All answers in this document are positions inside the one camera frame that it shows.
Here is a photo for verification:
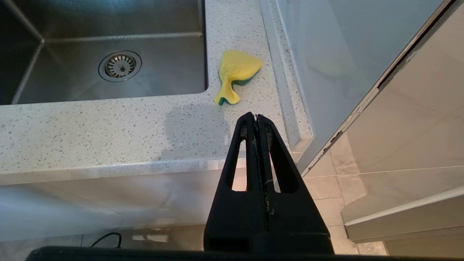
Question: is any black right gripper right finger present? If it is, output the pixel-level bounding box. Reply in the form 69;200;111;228
257;114;335;254

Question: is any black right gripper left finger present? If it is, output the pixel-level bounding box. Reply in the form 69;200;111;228
204;112;269;254

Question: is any yellow fish-shaped sponge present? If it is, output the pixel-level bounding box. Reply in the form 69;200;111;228
214;50;264;106

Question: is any stainless steel sink basin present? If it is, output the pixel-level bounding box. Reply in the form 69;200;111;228
0;0;209;105

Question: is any beige glossy cabinet panel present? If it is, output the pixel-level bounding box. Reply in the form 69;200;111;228
303;0;464;261

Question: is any round metal drain strainer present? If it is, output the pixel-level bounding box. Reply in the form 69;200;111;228
98;50;142;83

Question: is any thin black floor cable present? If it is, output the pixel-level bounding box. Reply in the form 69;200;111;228
90;232;123;249

